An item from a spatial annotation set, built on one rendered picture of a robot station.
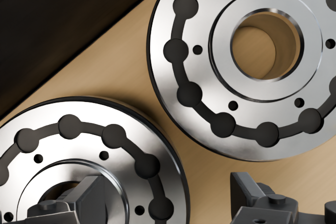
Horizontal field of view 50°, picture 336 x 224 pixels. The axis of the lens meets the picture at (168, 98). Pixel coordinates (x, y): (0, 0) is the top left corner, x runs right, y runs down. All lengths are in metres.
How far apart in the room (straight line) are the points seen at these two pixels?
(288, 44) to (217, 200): 0.09
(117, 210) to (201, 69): 0.07
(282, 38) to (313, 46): 0.02
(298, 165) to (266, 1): 0.09
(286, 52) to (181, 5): 0.06
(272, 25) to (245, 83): 0.04
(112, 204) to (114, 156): 0.02
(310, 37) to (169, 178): 0.09
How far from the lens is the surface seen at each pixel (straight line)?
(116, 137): 0.17
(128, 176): 0.16
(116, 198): 0.16
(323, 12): 0.17
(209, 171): 0.20
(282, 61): 0.18
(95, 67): 0.19
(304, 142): 0.17
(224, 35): 0.16
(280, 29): 0.18
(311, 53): 0.16
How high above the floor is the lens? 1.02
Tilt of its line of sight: 89 degrees down
